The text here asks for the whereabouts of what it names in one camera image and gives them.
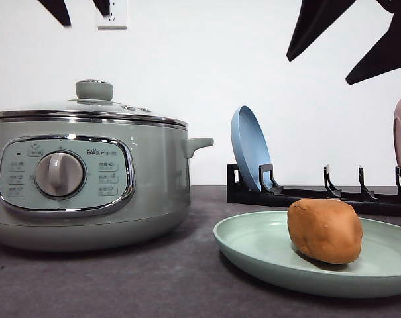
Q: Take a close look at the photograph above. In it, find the brown potato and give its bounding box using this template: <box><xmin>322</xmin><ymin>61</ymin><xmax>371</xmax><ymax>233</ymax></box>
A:
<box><xmin>287</xmin><ymin>199</ymin><xmax>363</xmax><ymax>264</ymax></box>

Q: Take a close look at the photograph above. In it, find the white wall socket left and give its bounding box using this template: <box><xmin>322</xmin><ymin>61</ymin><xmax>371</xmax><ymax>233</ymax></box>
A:
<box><xmin>97</xmin><ymin>0</ymin><xmax>127</xmax><ymax>30</ymax></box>

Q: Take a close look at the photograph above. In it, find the green plate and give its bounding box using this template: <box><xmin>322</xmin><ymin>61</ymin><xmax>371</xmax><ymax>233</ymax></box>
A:
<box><xmin>213</xmin><ymin>210</ymin><xmax>401</xmax><ymax>298</ymax></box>

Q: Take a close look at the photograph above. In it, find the black plate rack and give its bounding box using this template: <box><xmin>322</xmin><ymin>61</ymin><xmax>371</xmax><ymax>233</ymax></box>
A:
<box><xmin>227</xmin><ymin>163</ymin><xmax>401</xmax><ymax>215</ymax></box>

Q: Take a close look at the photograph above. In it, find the glass steamer lid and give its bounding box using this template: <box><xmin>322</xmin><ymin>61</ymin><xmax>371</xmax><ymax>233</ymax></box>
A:
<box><xmin>0</xmin><ymin>81</ymin><xmax>188</xmax><ymax>127</ymax></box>

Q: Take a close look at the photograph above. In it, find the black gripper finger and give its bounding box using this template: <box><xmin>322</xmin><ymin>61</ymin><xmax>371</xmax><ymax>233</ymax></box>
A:
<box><xmin>93</xmin><ymin>0</ymin><xmax>110</xmax><ymax>17</ymax></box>
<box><xmin>38</xmin><ymin>0</ymin><xmax>72</xmax><ymax>27</ymax></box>

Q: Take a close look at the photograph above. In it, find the blue plate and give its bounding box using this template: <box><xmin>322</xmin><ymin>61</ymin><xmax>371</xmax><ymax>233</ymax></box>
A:
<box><xmin>231</xmin><ymin>105</ymin><xmax>272</xmax><ymax>191</ymax></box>

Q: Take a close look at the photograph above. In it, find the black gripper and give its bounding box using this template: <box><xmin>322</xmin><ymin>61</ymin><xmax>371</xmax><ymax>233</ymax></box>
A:
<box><xmin>286</xmin><ymin>0</ymin><xmax>401</xmax><ymax>85</ymax></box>

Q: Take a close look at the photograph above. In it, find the green electric steamer pot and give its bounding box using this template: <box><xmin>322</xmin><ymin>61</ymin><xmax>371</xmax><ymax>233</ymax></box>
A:
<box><xmin>0</xmin><ymin>117</ymin><xmax>214</xmax><ymax>252</ymax></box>

